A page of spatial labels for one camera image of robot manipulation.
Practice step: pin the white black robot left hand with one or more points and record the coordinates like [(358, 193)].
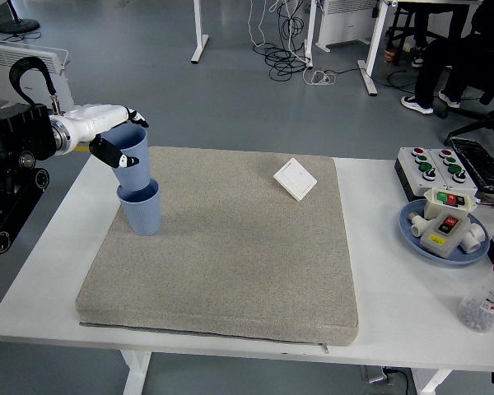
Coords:
[(90, 119)]

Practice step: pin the blue ribbed cup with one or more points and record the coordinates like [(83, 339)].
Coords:
[(142, 214), (136, 175)]

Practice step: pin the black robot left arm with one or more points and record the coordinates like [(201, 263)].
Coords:
[(12, 148)]

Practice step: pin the white push-button control box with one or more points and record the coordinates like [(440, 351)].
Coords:
[(467, 183), (411, 173)]

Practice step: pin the white panel heater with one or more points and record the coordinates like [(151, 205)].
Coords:
[(346, 24), (0, 53)]

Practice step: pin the black fan stand base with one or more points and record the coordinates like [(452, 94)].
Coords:
[(20, 25)]

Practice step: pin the white desk leg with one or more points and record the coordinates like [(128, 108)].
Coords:
[(199, 41), (372, 49), (310, 37)]

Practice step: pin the grey-brown cushion mat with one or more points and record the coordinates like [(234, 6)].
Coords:
[(239, 255)]

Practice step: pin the white table leg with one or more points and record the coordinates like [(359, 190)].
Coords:
[(136, 370), (430, 382)]

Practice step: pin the brown can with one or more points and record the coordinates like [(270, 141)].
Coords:
[(391, 57)]

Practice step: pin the black stool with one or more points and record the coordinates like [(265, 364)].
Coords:
[(397, 24)]

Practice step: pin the person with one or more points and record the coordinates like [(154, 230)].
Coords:
[(432, 74), (418, 59)]

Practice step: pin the blue round plate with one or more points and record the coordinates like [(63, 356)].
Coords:
[(407, 238)]

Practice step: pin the white plastic pipe fitting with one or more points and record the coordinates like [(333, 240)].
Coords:
[(475, 243), (418, 228)]

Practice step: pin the grey power strip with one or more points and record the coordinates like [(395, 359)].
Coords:
[(380, 374)]

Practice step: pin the black flat ribbed case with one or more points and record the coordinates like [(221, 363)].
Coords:
[(483, 164)]

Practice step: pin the clear screw jar red lid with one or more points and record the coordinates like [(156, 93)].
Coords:
[(483, 296)]

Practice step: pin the white wall switch plate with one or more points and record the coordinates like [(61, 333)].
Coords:
[(295, 179)]

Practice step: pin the white switch box green red buttons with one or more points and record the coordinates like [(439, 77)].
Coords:
[(434, 207)]

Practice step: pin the grey switch box red button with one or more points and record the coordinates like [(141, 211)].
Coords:
[(444, 243)]

